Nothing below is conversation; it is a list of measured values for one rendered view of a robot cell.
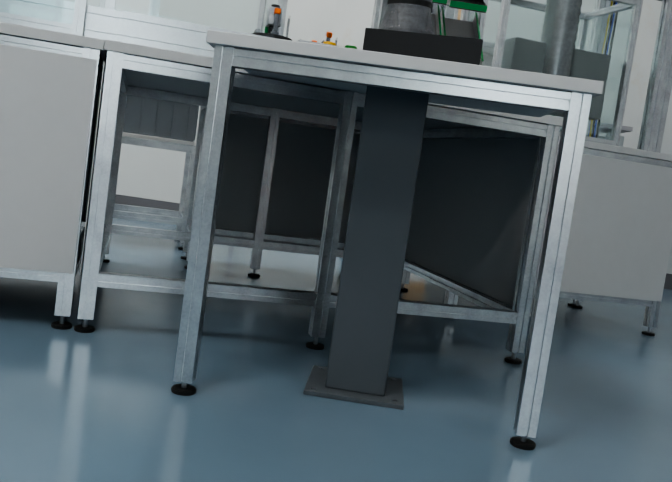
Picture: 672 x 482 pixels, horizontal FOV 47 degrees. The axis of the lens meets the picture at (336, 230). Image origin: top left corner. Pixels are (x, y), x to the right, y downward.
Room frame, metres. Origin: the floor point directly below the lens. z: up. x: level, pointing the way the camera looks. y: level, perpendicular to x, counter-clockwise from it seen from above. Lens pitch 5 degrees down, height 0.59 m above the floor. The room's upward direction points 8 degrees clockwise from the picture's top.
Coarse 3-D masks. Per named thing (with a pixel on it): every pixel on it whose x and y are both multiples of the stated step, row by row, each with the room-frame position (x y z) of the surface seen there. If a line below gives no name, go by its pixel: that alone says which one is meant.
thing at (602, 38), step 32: (512, 0) 3.47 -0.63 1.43; (544, 0) 3.51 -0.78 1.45; (608, 0) 3.60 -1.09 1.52; (512, 32) 3.48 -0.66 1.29; (544, 32) 3.52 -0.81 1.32; (576, 32) 3.56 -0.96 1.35; (608, 32) 3.60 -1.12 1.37; (512, 64) 3.48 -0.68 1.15; (544, 64) 3.52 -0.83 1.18; (576, 64) 3.57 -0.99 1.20; (608, 64) 3.61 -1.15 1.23; (608, 96) 3.62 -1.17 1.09; (608, 128) 3.62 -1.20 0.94
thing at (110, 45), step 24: (120, 48) 2.23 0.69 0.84; (144, 48) 2.24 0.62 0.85; (240, 72) 2.32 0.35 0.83; (240, 96) 3.29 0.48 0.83; (264, 96) 3.11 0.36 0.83; (288, 96) 2.95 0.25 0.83; (360, 120) 3.77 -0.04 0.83; (432, 120) 3.14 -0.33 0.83; (528, 120) 2.58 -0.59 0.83; (552, 120) 2.60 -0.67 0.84
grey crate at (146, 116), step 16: (128, 96) 4.26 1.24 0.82; (128, 112) 4.26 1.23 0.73; (144, 112) 4.29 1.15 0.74; (160, 112) 4.31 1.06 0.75; (176, 112) 4.33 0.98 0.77; (192, 112) 4.35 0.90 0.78; (128, 128) 4.27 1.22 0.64; (144, 128) 4.29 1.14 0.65; (160, 128) 4.31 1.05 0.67; (176, 128) 4.33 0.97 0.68; (192, 128) 4.36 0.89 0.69
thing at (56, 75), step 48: (0, 48) 2.16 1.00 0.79; (48, 48) 2.21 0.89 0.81; (96, 48) 2.23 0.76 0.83; (0, 96) 2.17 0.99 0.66; (48, 96) 2.20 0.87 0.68; (96, 96) 3.55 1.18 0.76; (0, 144) 2.17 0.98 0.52; (48, 144) 2.20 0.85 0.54; (0, 192) 2.17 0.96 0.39; (48, 192) 2.21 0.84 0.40; (0, 240) 2.18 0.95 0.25; (48, 240) 2.21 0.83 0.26
